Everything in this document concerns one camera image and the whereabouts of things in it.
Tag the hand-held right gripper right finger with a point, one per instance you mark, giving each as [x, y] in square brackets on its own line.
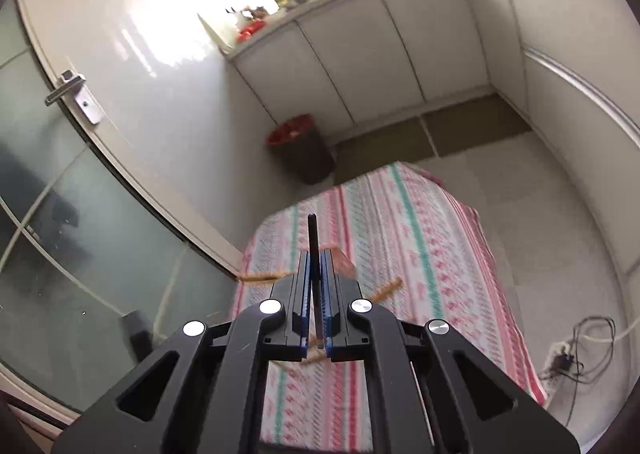
[327, 294]

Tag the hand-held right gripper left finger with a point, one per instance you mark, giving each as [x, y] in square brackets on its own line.
[303, 294]

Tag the pile of bamboo chopsticks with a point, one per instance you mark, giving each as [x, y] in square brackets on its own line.
[260, 278]

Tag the black chopstick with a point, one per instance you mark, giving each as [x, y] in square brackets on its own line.
[313, 239]

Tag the slim bamboo chopstick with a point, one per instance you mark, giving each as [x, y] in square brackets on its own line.
[386, 291]

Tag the patterned striped tablecloth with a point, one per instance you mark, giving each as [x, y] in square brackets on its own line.
[425, 259]

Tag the red-rimmed dark trash bin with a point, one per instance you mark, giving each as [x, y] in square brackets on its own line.
[300, 148]

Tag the dark floor mat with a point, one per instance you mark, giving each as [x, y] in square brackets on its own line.
[425, 133]

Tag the frosted glass sliding door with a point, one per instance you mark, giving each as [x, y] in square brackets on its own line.
[75, 234]

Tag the white lower kitchen cabinets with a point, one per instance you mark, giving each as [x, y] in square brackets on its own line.
[400, 43]

